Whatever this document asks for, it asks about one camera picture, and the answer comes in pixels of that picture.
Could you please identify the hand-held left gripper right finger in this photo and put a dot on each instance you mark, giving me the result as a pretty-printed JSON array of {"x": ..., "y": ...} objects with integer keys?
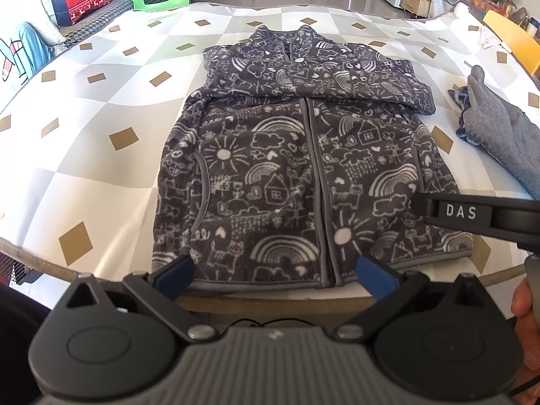
[{"x": 377, "y": 280}]

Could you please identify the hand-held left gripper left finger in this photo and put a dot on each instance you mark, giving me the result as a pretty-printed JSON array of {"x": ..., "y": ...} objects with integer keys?
[{"x": 175, "y": 277}]

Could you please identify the grey doodle print fleece jacket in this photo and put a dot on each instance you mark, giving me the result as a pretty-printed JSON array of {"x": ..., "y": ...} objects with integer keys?
[{"x": 274, "y": 156}]

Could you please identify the grey knit sweater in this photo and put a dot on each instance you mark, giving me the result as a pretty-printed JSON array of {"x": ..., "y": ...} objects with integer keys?
[{"x": 502, "y": 126}]

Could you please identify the white cushion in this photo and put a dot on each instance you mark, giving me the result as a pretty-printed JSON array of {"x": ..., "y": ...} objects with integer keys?
[{"x": 48, "y": 17}]

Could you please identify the yellow chair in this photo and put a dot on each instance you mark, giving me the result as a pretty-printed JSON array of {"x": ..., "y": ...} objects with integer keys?
[{"x": 514, "y": 40}]

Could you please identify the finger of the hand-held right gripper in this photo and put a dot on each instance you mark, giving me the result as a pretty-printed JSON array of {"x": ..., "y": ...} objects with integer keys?
[{"x": 419, "y": 207}]

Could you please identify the printed white paper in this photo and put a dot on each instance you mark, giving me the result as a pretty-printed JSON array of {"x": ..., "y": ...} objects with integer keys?
[{"x": 490, "y": 39}]

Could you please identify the person's right hand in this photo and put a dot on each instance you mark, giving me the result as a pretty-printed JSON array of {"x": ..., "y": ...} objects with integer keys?
[{"x": 523, "y": 303}]

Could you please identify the teal cartoon print cloth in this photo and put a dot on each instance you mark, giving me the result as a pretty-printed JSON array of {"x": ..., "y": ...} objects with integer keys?
[{"x": 21, "y": 55}]

